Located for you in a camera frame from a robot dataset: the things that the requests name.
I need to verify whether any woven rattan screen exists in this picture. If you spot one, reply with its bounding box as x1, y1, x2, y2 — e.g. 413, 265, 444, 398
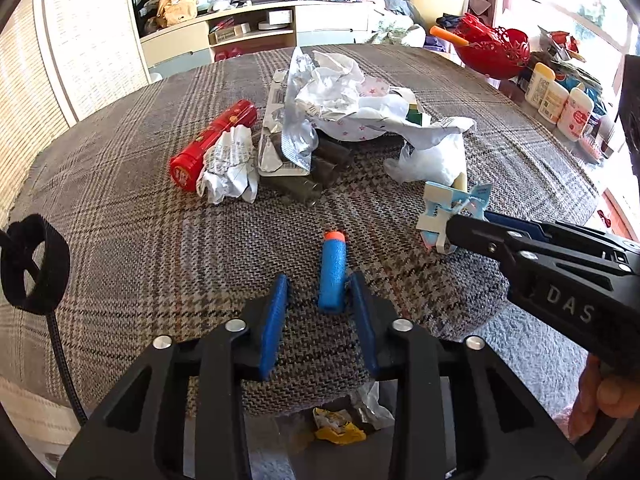
0, 0, 151, 221

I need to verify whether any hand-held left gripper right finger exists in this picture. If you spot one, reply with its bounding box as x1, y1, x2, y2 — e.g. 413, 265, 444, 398
347, 272, 588, 480

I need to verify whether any crumpled white paper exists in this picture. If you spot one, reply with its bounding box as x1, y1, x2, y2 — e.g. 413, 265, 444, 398
295, 50, 373, 111

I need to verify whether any orange foam stick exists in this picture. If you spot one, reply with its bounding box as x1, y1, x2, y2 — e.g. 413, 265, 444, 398
431, 25, 468, 46

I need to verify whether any white printed plastic wrapper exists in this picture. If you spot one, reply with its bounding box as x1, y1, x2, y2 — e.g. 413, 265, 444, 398
350, 87, 477, 151

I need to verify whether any crumpled printed paper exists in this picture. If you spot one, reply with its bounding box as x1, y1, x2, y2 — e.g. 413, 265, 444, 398
196, 125, 260, 206

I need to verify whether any white bottle pink label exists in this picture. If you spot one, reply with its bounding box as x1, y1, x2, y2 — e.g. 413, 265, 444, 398
556, 87, 596, 142

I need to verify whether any grey shaggy rug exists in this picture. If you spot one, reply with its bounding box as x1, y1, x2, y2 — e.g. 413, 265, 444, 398
440, 305, 591, 441

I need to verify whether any clear plastic scoop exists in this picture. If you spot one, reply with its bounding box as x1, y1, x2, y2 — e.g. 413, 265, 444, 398
320, 77, 401, 143

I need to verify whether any red plastic basket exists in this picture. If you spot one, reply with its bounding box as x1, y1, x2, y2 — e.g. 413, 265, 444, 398
452, 12, 531, 81

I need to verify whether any cream television cabinet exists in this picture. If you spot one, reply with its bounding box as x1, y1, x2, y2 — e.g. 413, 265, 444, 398
140, 0, 386, 78

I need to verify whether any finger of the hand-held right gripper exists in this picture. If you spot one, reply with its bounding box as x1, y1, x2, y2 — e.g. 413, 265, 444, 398
481, 211, 603, 242
444, 213, 527, 262

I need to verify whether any black braided cable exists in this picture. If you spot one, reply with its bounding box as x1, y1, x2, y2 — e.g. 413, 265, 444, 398
47, 307, 91, 426

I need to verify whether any blue foam dart orange tip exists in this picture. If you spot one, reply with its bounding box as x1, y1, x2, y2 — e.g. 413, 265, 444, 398
318, 230, 348, 311

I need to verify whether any tan plush toy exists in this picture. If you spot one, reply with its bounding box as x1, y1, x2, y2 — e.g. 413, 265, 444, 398
156, 0, 198, 28

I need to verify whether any plaid woven blanket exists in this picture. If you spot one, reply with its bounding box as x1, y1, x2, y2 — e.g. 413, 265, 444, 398
0, 42, 601, 418

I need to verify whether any small green box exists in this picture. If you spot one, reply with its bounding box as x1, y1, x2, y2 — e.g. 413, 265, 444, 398
405, 102, 432, 127

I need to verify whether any clear plastic wrapper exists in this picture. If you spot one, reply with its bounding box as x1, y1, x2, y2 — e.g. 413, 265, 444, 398
350, 382, 396, 431

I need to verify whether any white light-blue plastic packaging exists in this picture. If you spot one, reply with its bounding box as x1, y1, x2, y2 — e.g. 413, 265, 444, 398
417, 179, 493, 254

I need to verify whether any person's right hand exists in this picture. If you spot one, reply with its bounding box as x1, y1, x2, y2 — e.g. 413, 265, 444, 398
569, 354, 634, 442

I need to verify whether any yellow wrapper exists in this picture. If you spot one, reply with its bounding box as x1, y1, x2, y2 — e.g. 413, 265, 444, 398
312, 407, 367, 447

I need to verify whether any dark brown plastic tray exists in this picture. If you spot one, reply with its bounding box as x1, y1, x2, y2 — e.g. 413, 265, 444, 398
257, 130, 353, 206

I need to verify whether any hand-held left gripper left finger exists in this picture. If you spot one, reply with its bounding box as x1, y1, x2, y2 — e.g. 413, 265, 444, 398
56, 274, 290, 480

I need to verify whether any red candy tube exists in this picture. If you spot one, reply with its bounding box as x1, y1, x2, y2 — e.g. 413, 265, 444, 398
169, 100, 258, 193

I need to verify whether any black velcro strap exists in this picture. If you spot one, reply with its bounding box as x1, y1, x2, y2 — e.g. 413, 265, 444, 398
0, 214, 71, 310

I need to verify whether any white plastic bag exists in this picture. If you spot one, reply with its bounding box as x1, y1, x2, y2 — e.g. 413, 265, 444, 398
384, 132, 468, 187

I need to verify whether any white box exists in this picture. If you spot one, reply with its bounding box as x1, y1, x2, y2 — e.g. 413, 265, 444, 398
258, 10, 293, 28

